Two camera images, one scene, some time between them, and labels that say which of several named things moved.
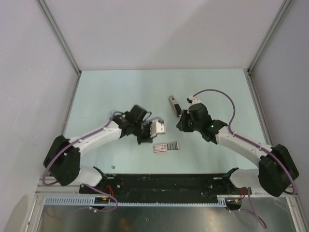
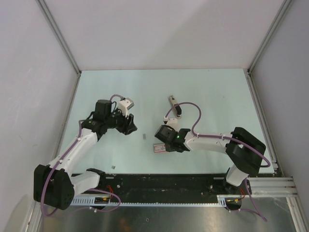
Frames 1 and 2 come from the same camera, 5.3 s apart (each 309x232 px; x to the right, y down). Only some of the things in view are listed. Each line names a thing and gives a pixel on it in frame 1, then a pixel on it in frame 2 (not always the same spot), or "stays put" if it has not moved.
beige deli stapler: [176, 106] stays put
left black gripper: [147, 137] → [131, 126]
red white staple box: [161, 148] stays put
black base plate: [164, 185] stays put
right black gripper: [182, 124] → [168, 148]
